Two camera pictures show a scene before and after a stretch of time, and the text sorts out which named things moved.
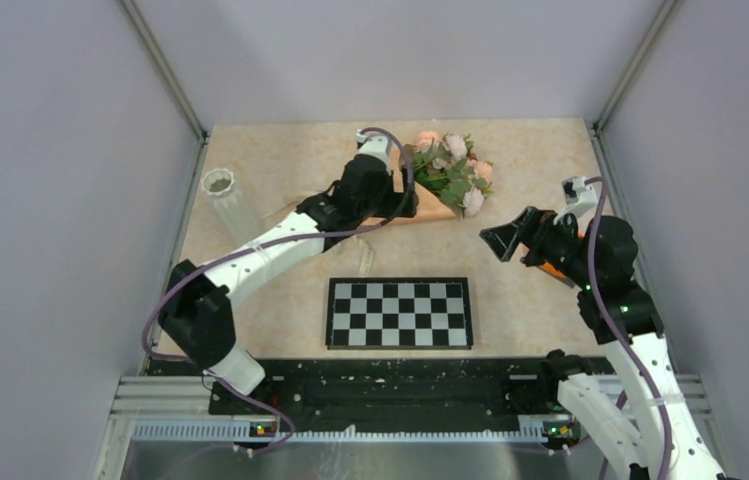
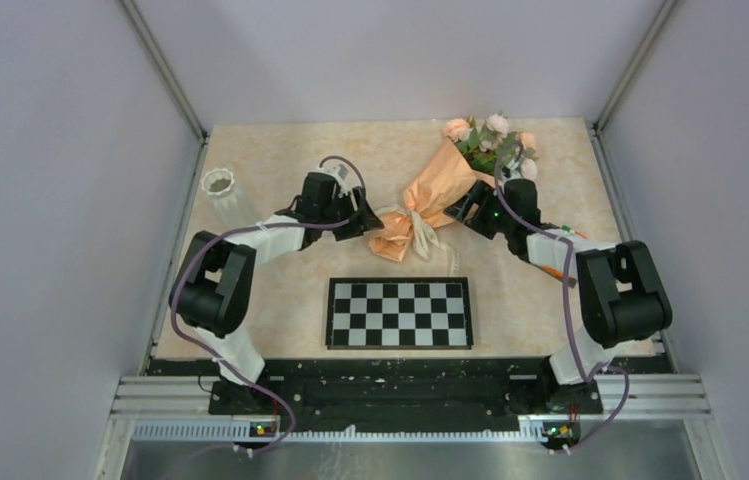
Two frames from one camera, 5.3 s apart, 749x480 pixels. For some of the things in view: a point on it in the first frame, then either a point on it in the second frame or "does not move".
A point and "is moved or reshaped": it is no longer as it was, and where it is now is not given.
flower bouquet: (449, 181) is moved or reshaped
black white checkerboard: (398, 313) does not move
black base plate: (407, 390) does not move
